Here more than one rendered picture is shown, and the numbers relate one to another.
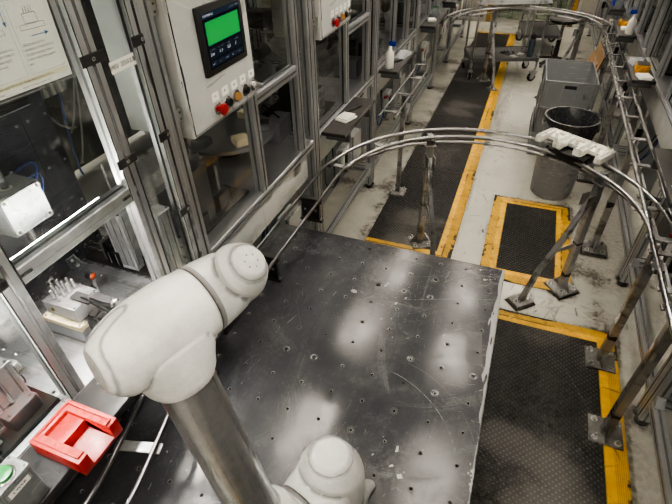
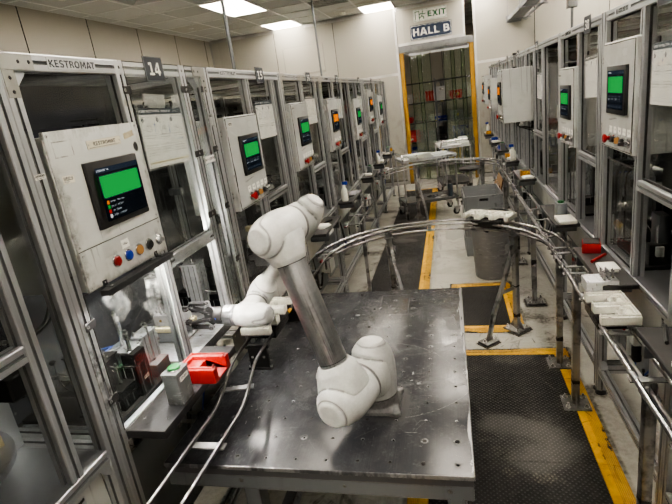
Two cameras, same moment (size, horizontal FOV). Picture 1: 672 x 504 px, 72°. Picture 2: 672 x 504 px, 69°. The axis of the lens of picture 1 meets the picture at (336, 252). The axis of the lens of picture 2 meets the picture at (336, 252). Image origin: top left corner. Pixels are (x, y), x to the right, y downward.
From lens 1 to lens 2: 1.13 m
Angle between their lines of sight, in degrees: 23
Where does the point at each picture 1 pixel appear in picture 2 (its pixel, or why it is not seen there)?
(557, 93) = (475, 205)
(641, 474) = (610, 422)
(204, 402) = (304, 266)
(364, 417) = not seen: hidden behind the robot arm
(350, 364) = not seen: hidden behind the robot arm
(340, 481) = (380, 349)
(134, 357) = (276, 227)
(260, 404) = (310, 374)
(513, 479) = (515, 444)
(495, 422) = (491, 415)
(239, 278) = (313, 204)
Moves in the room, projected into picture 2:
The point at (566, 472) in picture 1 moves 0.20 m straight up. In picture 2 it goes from (554, 432) to (553, 399)
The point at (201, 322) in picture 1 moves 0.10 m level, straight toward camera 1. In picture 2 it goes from (300, 221) to (315, 225)
